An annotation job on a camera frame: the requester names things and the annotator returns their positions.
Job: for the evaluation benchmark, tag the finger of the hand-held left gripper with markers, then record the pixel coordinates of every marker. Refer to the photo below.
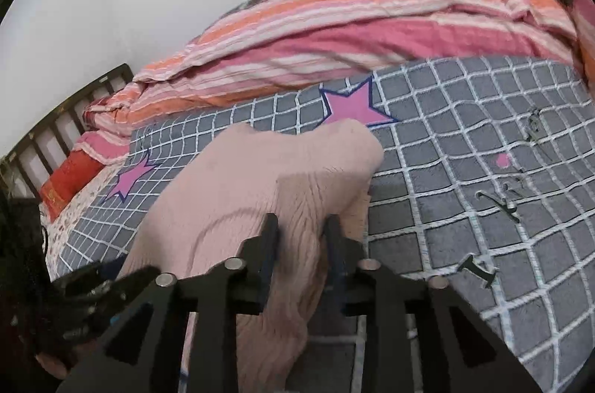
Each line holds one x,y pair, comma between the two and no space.
107,284

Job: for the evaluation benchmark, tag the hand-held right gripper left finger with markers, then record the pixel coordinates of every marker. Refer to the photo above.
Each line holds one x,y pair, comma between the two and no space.
267,263

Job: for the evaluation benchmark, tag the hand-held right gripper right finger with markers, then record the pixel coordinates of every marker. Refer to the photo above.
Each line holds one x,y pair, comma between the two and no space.
335,263

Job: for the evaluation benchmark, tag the pink knit sweater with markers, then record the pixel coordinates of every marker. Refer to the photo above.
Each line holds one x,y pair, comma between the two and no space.
241,179

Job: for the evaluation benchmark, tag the person's left hand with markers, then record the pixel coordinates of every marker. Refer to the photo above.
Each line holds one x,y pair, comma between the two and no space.
53,367

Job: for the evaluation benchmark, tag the white floral bed sheet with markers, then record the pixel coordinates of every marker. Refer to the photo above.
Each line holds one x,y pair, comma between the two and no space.
79,221

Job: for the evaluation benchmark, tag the red pillow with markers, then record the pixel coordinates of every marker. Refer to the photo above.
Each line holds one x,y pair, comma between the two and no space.
69,184

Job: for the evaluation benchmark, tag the pink frilled pillow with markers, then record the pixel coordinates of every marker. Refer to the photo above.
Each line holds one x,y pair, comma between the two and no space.
100,146

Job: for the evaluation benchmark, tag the dark wooden headboard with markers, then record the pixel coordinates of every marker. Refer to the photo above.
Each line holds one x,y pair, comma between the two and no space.
56,119

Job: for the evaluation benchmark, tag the grey checked blanket with stars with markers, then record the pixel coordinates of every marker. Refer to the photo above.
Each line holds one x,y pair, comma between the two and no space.
465,119

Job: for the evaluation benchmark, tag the pink orange striped quilt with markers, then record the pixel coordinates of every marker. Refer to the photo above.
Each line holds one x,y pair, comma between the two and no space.
325,44

